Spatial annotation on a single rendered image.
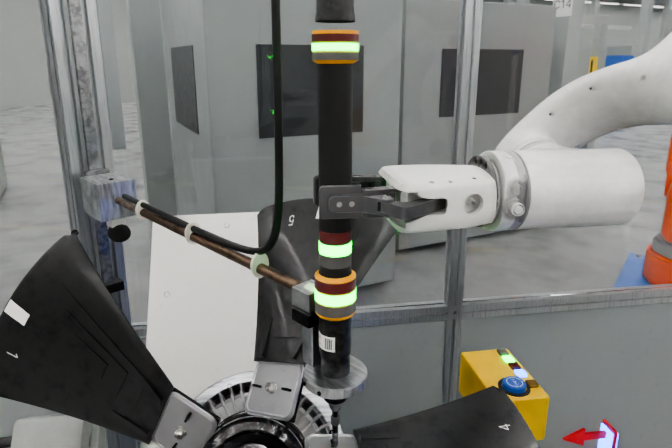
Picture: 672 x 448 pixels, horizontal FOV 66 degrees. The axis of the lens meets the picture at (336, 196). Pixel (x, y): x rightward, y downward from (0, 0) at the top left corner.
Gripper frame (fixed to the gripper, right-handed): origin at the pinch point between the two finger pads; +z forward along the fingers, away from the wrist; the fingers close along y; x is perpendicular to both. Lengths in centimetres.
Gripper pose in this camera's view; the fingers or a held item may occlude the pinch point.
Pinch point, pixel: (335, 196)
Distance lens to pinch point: 51.4
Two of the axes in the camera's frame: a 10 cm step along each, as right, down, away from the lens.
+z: -9.9, 0.3, -1.5
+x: 0.1, -9.7, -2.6
